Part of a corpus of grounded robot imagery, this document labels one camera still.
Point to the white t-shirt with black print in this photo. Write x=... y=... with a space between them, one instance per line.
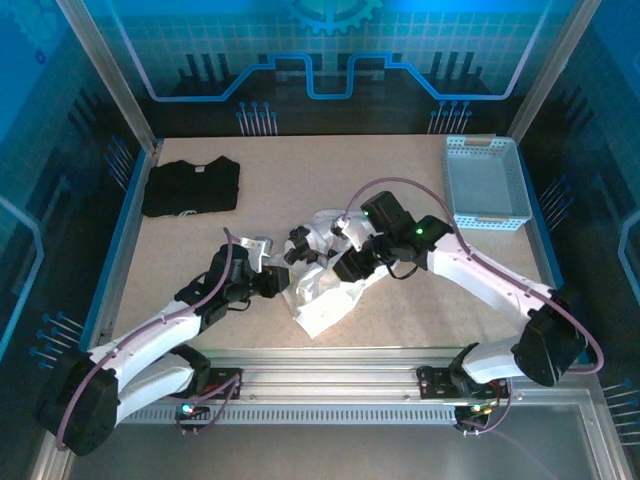
x=325 y=300

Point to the pale perforated plastic basket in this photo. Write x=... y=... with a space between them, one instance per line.
x=480 y=185

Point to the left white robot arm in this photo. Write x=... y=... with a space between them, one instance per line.
x=150 y=340

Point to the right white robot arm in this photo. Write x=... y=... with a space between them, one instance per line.
x=475 y=270

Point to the folded black t-shirt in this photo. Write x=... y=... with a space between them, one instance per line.
x=192 y=187

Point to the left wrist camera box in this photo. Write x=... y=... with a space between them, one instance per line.
x=252 y=247

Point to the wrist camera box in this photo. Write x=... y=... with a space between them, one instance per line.
x=357 y=232
x=252 y=247

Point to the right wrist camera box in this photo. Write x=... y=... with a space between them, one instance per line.
x=357 y=232

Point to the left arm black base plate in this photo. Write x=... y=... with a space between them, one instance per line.
x=227 y=374

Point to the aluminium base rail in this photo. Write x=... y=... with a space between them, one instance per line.
x=325 y=375

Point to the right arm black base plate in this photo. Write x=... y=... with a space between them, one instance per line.
x=430 y=382

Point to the aluminium frame post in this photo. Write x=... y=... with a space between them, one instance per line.
x=120 y=85
x=550 y=75

